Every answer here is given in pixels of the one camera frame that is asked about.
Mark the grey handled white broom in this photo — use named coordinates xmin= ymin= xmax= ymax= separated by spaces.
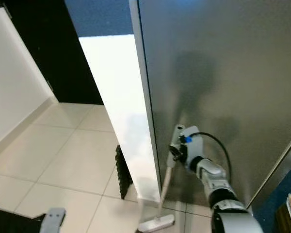
xmin=138 ymin=124 xmax=186 ymax=233

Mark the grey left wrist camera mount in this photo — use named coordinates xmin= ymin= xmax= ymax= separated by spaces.
xmin=44 ymin=208 xmax=66 ymax=233

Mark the black fridge rear grille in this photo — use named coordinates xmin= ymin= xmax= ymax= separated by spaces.
xmin=115 ymin=145 xmax=134 ymax=200

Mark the large dark floor mat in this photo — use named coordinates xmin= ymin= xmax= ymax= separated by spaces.
xmin=252 ymin=158 xmax=291 ymax=216

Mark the small black floor mat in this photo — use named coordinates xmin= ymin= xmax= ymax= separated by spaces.
xmin=0 ymin=208 xmax=44 ymax=233

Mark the black door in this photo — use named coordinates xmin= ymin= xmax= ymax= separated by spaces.
xmin=2 ymin=0 xmax=105 ymax=105

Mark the grey fridge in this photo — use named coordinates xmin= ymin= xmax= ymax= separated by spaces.
xmin=129 ymin=0 xmax=291 ymax=210

